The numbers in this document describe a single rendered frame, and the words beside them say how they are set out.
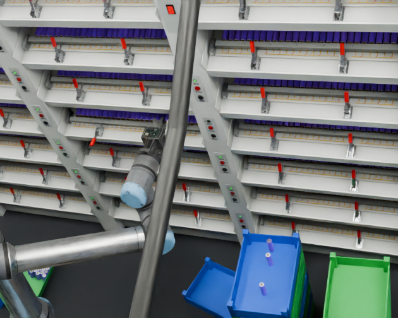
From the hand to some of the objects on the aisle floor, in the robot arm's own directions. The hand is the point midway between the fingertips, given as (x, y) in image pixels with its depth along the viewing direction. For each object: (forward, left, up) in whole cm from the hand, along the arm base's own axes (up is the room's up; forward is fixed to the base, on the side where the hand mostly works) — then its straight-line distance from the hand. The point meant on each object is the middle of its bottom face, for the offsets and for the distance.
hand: (167, 122), depth 241 cm
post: (+7, -15, -81) cm, 83 cm away
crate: (-27, -12, -81) cm, 86 cm away
